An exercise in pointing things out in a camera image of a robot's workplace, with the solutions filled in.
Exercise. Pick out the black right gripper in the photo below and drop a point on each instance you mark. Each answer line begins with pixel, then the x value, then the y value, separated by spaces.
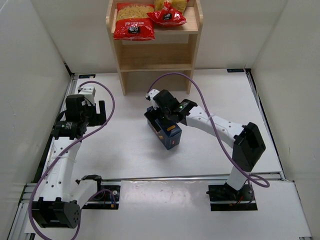
pixel 157 114

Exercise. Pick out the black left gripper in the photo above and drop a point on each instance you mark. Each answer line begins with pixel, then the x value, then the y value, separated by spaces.
pixel 100 118

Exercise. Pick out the blue pasta box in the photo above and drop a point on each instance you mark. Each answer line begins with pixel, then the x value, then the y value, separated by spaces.
pixel 170 135

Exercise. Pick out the red pasta bag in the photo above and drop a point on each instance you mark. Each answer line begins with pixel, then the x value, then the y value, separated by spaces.
pixel 169 13
pixel 133 23

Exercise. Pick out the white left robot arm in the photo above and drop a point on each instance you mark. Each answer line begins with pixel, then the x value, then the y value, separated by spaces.
pixel 57 205

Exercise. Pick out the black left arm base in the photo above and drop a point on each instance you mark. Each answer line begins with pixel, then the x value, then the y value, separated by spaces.
pixel 102 195

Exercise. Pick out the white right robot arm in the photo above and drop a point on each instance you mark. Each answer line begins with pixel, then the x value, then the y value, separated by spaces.
pixel 245 140

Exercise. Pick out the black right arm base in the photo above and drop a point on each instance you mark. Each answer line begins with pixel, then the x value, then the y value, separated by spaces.
pixel 223 198

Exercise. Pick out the wooden three-tier shelf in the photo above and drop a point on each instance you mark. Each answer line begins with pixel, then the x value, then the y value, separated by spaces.
pixel 174 49

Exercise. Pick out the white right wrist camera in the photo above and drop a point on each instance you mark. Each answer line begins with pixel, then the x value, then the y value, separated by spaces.
pixel 151 94

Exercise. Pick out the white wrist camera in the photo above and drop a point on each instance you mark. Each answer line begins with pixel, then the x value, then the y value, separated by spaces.
pixel 151 94
pixel 89 94

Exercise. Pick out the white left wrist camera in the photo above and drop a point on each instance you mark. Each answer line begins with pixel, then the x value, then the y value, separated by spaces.
pixel 89 94

